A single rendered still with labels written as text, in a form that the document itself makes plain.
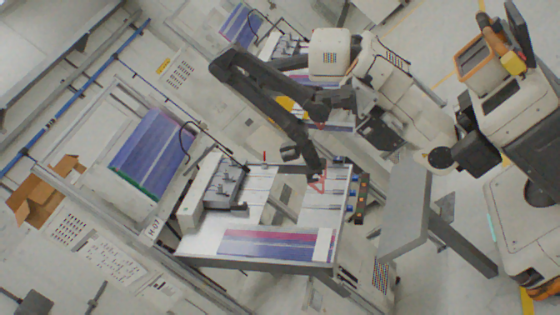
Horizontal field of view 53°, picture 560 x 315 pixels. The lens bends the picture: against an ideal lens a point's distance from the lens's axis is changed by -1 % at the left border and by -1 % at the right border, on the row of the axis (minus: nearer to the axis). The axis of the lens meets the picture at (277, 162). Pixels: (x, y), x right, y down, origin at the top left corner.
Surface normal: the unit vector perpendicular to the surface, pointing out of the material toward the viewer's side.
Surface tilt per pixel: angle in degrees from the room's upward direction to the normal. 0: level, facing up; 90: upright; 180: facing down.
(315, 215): 43
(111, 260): 92
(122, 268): 93
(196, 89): 90
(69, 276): 90
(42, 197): 80
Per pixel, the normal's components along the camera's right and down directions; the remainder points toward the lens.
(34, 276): 0.62, -0.52
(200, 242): -0.13, -0.80
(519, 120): -0.15, 0.54
